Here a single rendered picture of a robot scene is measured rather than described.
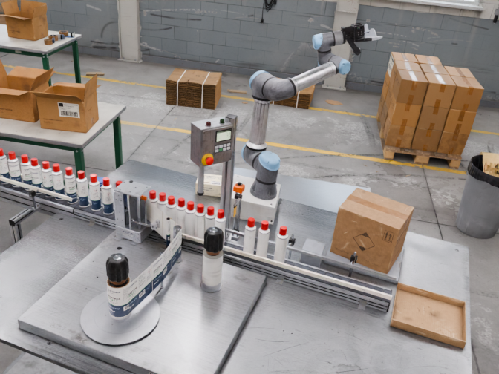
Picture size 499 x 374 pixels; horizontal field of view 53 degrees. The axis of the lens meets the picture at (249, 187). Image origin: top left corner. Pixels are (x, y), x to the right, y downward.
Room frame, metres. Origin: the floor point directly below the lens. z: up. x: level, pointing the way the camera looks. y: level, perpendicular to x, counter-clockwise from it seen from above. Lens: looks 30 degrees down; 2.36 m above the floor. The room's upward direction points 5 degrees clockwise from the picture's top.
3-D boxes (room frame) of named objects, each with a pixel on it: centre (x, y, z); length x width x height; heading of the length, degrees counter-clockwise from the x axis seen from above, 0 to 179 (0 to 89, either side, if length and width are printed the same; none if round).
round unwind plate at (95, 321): (1.43, 0.46, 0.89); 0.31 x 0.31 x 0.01
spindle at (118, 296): (1.43, 0.46, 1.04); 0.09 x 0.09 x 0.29
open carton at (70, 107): (3.42, 1.39, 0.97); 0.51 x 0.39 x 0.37; 178
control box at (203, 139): (2.06, 0.19, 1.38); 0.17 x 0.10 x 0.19; 127
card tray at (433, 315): (1.64, -0.84, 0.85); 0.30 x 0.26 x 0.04; 72
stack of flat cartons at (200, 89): (6.19, 0.83, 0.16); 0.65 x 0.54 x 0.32; 87
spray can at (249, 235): (1.90, -0.02, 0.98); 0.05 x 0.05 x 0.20
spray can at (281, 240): (1.85, -0.17, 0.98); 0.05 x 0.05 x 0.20
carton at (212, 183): (2.54, 0.23, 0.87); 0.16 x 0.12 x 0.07; 89
